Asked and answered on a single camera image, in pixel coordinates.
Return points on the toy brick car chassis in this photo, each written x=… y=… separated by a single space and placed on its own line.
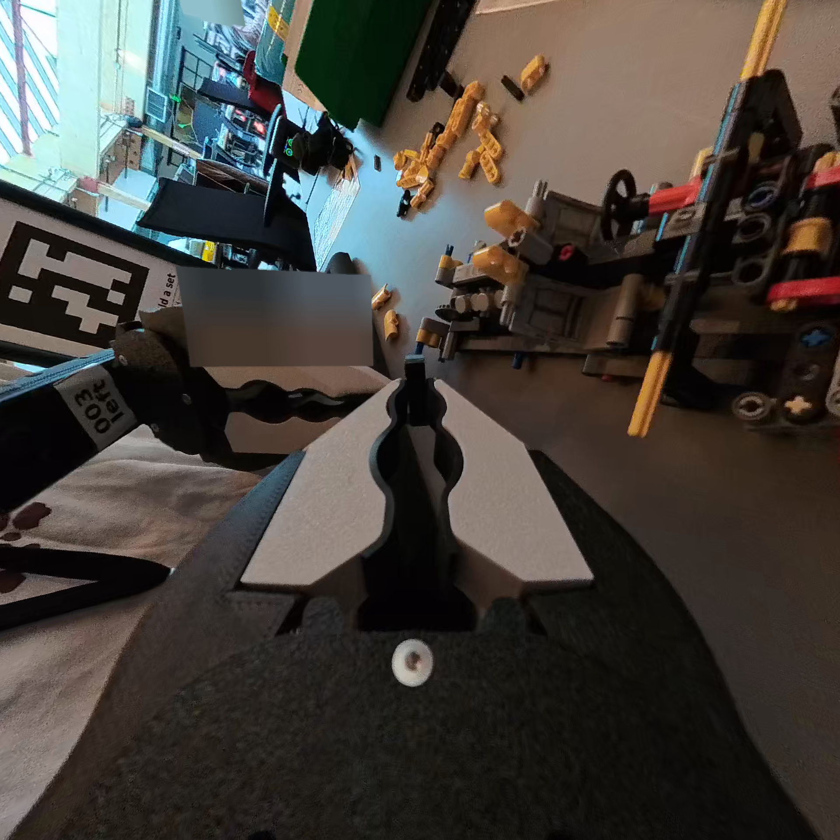
x=558 y=308

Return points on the teal rolled mat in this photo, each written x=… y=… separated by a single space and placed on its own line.
x=269 y=46

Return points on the framed marker sign on stand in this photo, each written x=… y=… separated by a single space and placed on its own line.
x=65 y=289

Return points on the white printed t-shirt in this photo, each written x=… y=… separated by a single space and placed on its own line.
x=131 y=499

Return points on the black toy connector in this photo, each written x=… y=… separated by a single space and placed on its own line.
x=415 y=394

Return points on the black office chair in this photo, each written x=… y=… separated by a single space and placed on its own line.
x=223 y=216

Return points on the black toy tyres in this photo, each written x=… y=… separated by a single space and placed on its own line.
x=325 y=148

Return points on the yellow toy brick block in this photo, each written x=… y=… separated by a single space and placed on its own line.
x=533 y=73

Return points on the scattered yellow toy beams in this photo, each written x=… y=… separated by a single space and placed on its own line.
x=453 y=138

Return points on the stack of long black beams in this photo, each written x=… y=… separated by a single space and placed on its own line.
x=439 y=46

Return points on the small yellow toy piece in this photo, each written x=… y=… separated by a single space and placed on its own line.
x=390 y=325

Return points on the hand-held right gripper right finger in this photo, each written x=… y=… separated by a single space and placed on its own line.
x=518 y=518

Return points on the clear plastic bag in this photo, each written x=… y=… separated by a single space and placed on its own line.
x=334 y=210

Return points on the small black toy connectors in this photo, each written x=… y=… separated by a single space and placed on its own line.
x=403 y=205

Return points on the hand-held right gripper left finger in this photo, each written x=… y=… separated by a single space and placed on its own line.
x=308 y=518

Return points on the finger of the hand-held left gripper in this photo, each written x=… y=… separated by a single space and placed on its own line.
x=315 y=379
x=269 y=433

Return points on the small black green-eyed toy robot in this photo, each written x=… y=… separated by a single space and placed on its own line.
x=290 y=148

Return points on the black toy axle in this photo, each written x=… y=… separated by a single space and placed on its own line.
x=513 y=87

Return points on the green plastic bin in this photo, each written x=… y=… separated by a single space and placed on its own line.
x=354 y=59

